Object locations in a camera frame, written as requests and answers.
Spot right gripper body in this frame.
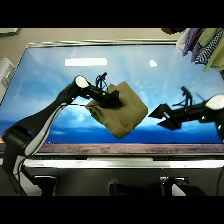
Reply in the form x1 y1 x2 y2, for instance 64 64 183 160
168 105 192 125

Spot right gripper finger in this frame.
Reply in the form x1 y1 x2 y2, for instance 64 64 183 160
147 103 173 120
156 118 183 131

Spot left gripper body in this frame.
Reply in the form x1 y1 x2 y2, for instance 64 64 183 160
99 89 123 110

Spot olive green trousers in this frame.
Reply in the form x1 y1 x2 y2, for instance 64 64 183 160
84 81 149 140

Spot white garment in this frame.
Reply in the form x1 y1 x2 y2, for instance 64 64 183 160
175 29 191 53

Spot purple garment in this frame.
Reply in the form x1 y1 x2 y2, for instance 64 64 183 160
182 28 205 64

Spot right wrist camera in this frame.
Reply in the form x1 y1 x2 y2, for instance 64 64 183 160
179 85 195 108

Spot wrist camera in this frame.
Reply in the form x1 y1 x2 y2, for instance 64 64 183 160
95 71 109 90
179 85 195 108

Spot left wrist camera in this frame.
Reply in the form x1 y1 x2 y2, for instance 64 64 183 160
95 71 109 90

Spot silver frame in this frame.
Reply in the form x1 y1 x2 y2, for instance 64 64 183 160
0 151 224 197

